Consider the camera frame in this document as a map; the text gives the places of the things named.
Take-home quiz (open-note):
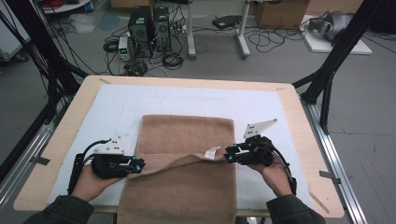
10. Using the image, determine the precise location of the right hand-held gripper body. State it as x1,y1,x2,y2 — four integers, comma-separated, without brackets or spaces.
238,119,278,168

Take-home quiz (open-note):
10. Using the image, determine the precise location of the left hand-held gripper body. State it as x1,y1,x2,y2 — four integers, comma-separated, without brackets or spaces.
91,135,134,180

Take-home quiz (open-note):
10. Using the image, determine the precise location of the brown towel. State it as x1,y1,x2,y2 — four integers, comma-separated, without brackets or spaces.
116,114,237,224

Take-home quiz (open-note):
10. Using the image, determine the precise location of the person's left hand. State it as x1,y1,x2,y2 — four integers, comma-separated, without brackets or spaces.
71,162,126,203

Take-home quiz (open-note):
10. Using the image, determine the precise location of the person's right hand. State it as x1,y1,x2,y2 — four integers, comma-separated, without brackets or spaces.
248,153,293,198

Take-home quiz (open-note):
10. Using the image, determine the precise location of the white grid foam mat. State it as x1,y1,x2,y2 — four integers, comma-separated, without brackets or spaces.
46,83,314,210

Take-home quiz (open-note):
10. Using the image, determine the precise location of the white bench power supply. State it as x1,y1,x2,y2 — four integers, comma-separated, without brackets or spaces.
118,35,132,63

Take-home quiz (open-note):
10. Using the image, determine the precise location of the white floor board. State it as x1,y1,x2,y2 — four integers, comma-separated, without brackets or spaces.
300,14,374,56

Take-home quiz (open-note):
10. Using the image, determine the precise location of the black flat device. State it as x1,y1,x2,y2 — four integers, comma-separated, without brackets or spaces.
212,14,243,31

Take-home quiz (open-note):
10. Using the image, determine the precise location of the large black computer tower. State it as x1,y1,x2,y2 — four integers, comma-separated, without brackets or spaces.
128,5,154,59

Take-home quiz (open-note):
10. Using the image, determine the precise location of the slim black computer tower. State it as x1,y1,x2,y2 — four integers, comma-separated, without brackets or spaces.
152,7,172,52

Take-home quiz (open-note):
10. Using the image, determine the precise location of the large cardboard box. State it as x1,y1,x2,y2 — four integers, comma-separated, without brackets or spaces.
255,0,311,30

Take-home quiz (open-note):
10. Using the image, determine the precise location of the teal sheet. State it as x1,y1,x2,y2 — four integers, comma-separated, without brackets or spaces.
97,10,120,32

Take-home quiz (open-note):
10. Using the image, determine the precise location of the clear plastic sheet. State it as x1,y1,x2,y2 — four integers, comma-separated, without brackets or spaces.
68,13,97,35

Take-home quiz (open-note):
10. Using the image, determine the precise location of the grey rounded machine shell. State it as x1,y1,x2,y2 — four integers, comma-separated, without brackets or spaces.
307,10,354,42

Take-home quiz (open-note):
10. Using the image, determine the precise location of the round white table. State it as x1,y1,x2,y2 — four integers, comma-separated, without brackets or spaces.
40,0,92,15

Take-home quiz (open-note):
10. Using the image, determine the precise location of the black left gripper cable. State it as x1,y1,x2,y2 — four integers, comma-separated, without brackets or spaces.
67,138,112,195

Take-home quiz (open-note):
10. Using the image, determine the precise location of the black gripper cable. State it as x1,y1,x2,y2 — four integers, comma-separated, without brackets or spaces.
267,143,298,195
67,138,112,195

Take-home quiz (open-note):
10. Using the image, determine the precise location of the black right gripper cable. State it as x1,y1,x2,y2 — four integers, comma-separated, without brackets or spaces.
267,143,298,195

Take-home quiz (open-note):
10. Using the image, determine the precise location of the grey metal bracket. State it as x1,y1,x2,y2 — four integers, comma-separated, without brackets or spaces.
30,155,51,166
318,170,342,185

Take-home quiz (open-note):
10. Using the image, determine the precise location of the aluminium rail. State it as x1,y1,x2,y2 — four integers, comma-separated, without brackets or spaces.
300,96,370,224
0,102,74,213

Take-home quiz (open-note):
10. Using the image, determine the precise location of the tangled cable bundle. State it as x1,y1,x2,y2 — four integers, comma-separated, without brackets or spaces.
123,60,149,77

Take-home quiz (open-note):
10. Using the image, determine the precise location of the coiled black cable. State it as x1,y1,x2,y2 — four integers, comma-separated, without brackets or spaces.
102,36,120,54
162,51,185,71

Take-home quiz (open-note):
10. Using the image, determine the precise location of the looped black floor cable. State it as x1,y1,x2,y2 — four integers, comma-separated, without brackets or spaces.
247,26,307,54

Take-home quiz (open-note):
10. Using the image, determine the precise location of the white desk frame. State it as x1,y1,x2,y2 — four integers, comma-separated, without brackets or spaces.
186,0,251,61

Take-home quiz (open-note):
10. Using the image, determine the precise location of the black metal frame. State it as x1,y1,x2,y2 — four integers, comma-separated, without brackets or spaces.
0,0,90,125
291,0,396,135

